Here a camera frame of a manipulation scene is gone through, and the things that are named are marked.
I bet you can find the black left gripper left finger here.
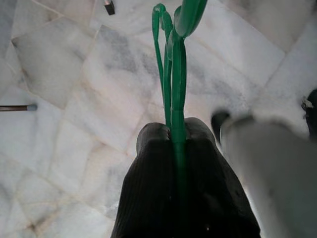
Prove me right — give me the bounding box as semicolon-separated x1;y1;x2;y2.
110;123;179;238

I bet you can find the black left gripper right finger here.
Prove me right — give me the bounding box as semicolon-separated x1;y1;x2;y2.
184;117;263;238

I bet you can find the green plastic hanger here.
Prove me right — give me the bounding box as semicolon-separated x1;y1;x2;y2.
151;0;209;204

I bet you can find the grey black right robot leg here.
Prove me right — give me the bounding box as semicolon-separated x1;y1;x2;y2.
301;89;317;139

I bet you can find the marble table red edge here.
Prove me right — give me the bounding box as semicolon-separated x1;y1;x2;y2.
0;104;38;112

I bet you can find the silver metal clothes rack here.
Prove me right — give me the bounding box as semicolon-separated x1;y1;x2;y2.
103;0;116;16

